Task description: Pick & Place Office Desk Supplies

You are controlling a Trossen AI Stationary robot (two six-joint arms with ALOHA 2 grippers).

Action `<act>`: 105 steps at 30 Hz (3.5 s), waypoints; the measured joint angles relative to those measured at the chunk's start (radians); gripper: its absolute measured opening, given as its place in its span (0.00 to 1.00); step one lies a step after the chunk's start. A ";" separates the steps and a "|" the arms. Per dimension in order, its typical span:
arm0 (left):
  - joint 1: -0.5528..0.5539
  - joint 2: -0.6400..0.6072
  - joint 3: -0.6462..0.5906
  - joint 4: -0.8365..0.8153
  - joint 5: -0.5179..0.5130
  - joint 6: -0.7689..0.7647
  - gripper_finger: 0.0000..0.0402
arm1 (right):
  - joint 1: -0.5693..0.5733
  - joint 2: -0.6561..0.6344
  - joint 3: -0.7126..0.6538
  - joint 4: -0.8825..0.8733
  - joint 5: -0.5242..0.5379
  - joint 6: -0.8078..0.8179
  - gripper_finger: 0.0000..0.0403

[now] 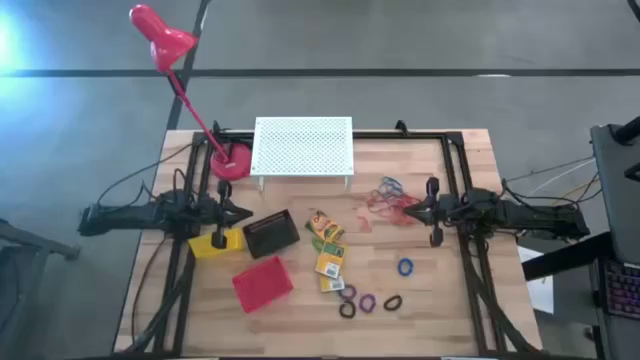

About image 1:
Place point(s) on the black metal bar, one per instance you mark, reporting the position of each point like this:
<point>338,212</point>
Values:
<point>565,257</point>

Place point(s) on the dark metal stand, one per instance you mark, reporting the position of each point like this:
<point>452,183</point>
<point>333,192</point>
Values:
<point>30,240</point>

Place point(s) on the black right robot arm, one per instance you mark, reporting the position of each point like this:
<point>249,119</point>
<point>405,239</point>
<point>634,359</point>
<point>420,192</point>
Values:
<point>540,219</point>

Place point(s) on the red desk lamp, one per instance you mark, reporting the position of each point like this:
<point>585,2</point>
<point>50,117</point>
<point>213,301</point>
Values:
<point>167,42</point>

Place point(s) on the white paper sheet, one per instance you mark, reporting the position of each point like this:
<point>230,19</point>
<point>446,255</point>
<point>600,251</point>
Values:
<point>542,295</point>

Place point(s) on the black plastic basket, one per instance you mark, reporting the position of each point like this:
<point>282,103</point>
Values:
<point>270,235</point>

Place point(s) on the black aluminium table frame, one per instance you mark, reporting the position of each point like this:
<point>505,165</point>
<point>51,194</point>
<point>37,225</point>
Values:
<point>400,135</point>

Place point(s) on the orange rubber band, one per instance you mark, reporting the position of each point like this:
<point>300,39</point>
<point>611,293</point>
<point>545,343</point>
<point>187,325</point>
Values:
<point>400,220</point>
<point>364,223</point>

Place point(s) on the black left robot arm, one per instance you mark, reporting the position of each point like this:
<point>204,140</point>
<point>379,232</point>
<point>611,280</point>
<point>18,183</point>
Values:
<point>125,217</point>

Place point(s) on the yellow orange crayon box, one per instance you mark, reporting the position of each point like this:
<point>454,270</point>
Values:
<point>325,227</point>

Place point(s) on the white perforated metal shelf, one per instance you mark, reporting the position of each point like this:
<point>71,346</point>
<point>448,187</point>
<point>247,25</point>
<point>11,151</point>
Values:
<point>300,145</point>

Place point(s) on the yellow plastic basket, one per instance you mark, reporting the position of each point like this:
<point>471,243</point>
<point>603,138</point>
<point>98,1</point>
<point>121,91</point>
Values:
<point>202,247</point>

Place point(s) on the backlit computer keyboard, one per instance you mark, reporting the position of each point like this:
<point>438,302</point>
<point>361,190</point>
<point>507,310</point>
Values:
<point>622,290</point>

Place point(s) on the red rubber band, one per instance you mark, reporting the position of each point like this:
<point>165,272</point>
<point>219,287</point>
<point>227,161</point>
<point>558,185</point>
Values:
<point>372,202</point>
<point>385,212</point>

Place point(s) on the dark grey flat panel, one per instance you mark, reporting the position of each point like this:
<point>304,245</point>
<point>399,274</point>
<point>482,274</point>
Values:
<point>620,190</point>

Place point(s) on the black table clamp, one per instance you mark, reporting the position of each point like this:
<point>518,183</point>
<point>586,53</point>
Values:
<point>401,126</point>
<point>216,126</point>

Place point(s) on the red plastic basket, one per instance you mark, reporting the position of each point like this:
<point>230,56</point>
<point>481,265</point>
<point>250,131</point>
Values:
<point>262,285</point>

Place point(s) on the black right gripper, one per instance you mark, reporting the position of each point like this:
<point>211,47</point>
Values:
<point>445,210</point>

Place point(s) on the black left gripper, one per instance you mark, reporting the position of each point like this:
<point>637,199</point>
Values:
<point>215,215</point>

